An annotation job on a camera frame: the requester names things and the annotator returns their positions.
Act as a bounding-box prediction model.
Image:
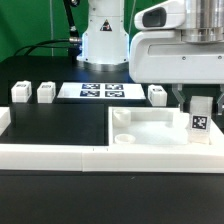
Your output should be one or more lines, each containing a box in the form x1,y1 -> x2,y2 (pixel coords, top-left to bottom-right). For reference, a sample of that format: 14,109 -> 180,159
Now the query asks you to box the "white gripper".
129,0 -> 224,115

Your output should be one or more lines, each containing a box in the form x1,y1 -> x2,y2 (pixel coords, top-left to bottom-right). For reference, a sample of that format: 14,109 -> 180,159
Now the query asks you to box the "white square table top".
108,107 -> 224,146

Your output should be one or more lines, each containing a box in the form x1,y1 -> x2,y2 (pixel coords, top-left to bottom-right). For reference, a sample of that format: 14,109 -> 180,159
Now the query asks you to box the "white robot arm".
78,0 -> 224,114

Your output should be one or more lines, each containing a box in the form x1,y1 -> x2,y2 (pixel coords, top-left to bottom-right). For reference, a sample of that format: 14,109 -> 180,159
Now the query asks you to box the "white U-shaped obstacle fence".
0,106 -> 224,174

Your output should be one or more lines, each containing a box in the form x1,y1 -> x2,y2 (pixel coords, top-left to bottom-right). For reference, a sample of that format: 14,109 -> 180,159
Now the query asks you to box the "white base tag plate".
58,82 -> 145,100

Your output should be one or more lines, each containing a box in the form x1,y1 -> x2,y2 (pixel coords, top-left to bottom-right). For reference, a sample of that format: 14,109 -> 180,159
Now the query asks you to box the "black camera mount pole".
63,0 -> 81,64

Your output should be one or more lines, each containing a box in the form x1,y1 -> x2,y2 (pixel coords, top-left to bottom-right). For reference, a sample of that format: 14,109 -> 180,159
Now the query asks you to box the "black cable bundle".
13,37 -> 83,57

